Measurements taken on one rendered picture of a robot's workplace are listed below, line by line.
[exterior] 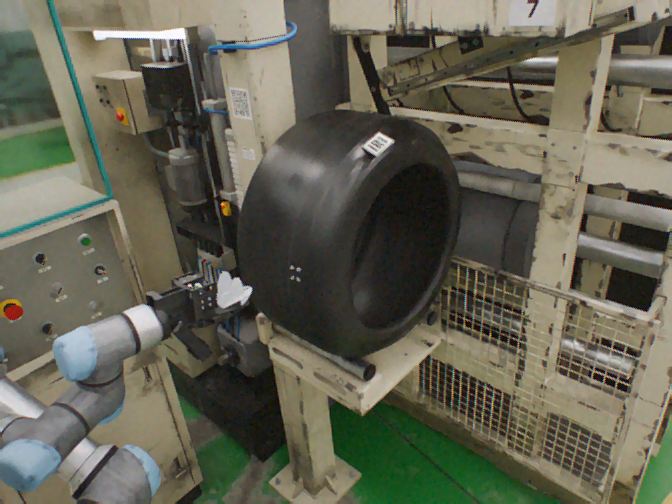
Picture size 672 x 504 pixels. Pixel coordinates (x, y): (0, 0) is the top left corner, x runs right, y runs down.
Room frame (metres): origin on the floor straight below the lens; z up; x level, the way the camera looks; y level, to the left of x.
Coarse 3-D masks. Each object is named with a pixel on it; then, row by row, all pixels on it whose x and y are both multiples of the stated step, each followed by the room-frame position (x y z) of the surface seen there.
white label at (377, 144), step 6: (372, 138) 1.02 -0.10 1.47; (378, 138) 1.02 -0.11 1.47; (384, 138) 1.02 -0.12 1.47; (366, 144) 1.00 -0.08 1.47; (372, 144) 1.00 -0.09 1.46; (378, 144) 1.00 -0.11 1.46; (384, 144) 1.00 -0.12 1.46; (390, 144) 1.01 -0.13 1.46; (372, 150) 0.99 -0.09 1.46; (378, 150) 0.99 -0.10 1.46
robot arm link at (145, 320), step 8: (128, 312) 0.70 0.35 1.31; (136, 312) 0.70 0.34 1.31; (144, 312) 0.70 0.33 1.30; (152, 312) 0.70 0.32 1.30; (136, 320) 0.68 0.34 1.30; (144, 320) 0.69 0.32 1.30; (152, 320) 0.69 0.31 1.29; (136, 328) 0.67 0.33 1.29; (144, 328) 0.68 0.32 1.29; (152, 328) 0.68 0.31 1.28; (160, 328) 0.69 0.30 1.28; (144, 336) 0.67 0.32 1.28; (152, 336) 0.68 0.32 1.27; (160, 336) 0.69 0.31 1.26; (144, 344) 0.67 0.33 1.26; (152, 344) 0.68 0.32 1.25
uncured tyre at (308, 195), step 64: (320, 128) 1.11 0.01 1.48; (384, 128) 1.06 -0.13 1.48; (256, 192) 1.03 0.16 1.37; (320, 192) 0.93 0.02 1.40; (384, 192) 1.42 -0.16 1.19; (448, 192) 1.18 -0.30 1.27; (256, 256) 0.97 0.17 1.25; (320, 256) 0.87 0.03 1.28; (384, 256) 1.35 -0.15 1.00; (448, 256) 1.17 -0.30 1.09; (320, 320) 0.87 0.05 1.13; (384, 320) 1.14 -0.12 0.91
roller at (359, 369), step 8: (280, 328) 1.15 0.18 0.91; (288, 336) 1.13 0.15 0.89; (296, 336) 1.11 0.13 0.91; (304, 344) 1.09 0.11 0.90; (320, 352) 1.04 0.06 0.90; (336, 360) 1.00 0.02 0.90; (344, 360) 0.99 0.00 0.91; (352, 360) 0.98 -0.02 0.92; (360, 360) 0.97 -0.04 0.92; (344, 368) 0.98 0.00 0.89; (352, 368) 0.96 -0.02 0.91; (360, 368) 0.95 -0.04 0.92; (368, 368) 0.95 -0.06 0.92; (360, 376) 0.94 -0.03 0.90; (368, 376) 0.94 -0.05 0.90
